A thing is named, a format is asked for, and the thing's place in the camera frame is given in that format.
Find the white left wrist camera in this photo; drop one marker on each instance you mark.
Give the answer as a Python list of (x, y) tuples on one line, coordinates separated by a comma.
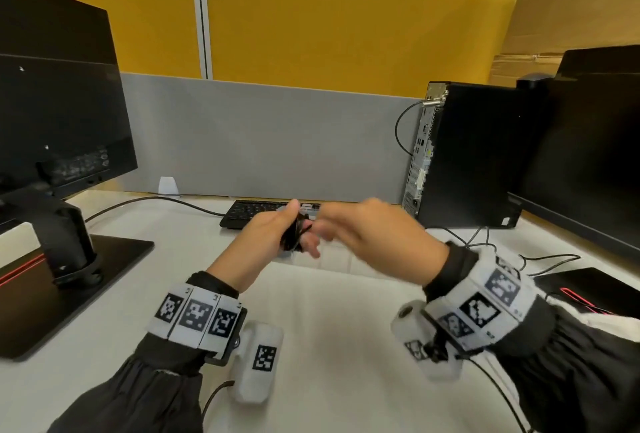
[(257, 362)]

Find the person's right hand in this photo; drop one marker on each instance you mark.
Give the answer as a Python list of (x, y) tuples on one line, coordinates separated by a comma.
[(390, 242)]

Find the grey desk partition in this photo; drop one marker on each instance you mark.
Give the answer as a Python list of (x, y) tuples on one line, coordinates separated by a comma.
[(270, 142)]

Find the black desktop computer tower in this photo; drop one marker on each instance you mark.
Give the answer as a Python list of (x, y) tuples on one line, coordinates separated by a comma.
[(480, 157)]

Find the right wrist marker band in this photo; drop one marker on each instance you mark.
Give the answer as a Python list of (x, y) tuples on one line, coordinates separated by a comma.
[(485, 302)]

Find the grey webcam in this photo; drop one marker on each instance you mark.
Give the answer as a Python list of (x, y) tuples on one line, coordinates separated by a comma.
[(534, 81)]

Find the wrist marker band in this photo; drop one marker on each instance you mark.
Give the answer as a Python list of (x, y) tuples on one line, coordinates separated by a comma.
[(485, 302), (195, 317)]

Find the black monitor with square stand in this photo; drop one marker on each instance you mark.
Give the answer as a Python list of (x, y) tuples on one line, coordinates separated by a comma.
[(60, 107)]

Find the small white plastic bracket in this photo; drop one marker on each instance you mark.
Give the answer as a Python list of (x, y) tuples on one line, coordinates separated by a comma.
[(168, 186)]

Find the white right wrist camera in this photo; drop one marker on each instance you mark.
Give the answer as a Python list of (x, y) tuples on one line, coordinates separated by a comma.
[(410, 337)]

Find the black keyboard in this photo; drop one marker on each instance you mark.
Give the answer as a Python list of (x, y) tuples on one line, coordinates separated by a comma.
[(245, 210)]

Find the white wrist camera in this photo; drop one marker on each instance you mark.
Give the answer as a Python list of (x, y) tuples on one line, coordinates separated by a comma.
[(410, 337), (257, 362)]

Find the person's right forearm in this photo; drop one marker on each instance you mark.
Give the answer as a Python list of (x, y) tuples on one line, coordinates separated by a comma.
[(575, 372)]

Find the person's left forearm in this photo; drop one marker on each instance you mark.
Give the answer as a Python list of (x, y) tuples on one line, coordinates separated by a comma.
[(135, 397)]

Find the left wrist marker band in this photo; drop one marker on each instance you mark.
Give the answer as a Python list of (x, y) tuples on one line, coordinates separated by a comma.
[(195, 317)]

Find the brown cardboard box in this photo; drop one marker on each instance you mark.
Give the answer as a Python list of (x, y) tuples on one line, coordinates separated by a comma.
[(575, 2)]

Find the wide black monitor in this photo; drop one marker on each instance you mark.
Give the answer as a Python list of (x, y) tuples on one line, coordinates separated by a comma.
[(595, 157)]

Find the yellow partition panel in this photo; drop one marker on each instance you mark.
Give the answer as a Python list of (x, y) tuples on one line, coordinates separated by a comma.
[(350, 27)]

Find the clear plastic compartment box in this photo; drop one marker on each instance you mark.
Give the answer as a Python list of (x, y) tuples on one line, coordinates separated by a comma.
[(340, 260)]

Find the person's left hand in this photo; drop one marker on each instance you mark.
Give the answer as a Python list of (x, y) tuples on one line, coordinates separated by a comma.
[(245, 252)]

